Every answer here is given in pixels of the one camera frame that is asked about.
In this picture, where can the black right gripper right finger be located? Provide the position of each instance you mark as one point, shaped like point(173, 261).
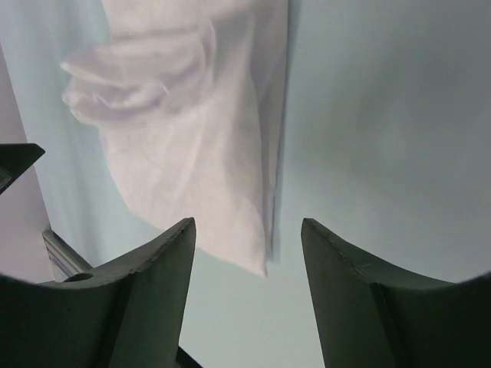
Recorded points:
point(371, 313)

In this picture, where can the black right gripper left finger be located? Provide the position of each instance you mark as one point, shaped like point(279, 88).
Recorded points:
point(125, 313)

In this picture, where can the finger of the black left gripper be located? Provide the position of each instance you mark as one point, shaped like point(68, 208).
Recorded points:
point(15, 159)

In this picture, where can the light blue table mat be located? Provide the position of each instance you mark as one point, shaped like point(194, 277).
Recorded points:
point(385, 141)

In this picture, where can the white graphic tank top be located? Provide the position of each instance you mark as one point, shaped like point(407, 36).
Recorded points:
point(187, 97)

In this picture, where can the aluminium frame rail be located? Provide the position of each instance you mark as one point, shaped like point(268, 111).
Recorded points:
point(65, 261)

